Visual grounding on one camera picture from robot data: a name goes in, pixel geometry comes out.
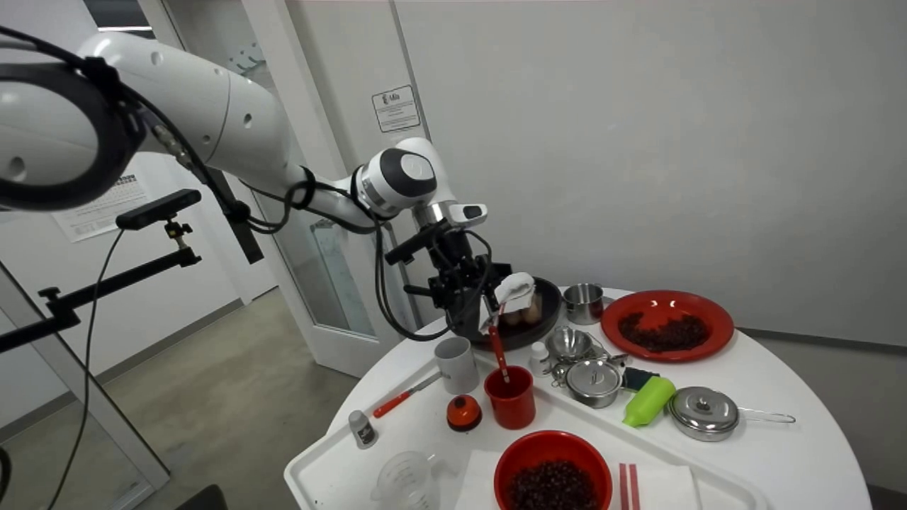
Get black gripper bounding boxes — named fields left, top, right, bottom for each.
left=383, top=221, right=515, bottom=339

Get white spoon with red handle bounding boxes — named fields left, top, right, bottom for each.
left=479, top=269, right=539, bottom=381

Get white mug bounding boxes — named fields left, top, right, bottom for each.
left=430, top=333, right=481, bottom=395

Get red mug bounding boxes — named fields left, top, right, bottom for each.
left=481, top=366, right=539, bottom=432

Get black frying pan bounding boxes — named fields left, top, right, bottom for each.
left=442, top=275, right=566, bottom=353

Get steel strainer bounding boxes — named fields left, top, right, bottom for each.
left=539, top=325, right=601, bottom=367

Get small steel pot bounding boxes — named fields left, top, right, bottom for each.
left=560, top=281, right=608, bottom=325

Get red tomato toy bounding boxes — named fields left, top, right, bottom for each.
left=442, top=390, right=488, bottom=435

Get steel pot with lid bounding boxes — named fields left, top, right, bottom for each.
left=560, top=353, right=628, bottom=410

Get red bowl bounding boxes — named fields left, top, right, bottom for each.
left=489, top=427, right=614, bottom=510

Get white glass door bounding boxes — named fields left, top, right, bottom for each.
left=139, top=0, right=418, bottom=378

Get small steel shaker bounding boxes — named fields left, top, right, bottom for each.
left=346, top=404, right=383, bottom=452

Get dark beans on plate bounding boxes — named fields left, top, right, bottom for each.
left=614, top=309, right=714, bottom=356

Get dark beans in bowl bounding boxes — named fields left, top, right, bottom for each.
left=508, top=459, right=601, bottom=510

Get white plastic tray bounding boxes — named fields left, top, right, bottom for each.
left=279, top=346, right=773, bottom=510

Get red plate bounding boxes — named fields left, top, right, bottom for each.
left=598, top=286, right=739, bottom=366

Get steel lidded pan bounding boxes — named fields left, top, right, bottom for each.
left=666, top=381, right=802, bottom=445

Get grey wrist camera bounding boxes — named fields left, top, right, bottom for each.
left=432, top=200, right=489, bottom=228

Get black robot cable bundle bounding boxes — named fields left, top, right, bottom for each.
left=109, top=87, right=452, bottom=346

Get red-handled utensil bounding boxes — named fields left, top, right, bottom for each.
left=367, top=367, right=444, bottom=421

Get white wall sign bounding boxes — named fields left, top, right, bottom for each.
left=367, top=82, right=425, bottom=136

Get black camera on boom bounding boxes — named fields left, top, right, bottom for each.
left=114, top=187, right=204, bottom=231

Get black camera cable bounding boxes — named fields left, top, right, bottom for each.
left=43, top=225, right=129, bottom=510

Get white paper on wall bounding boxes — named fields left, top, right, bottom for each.
left=48, top=170, right=148, bottom=247

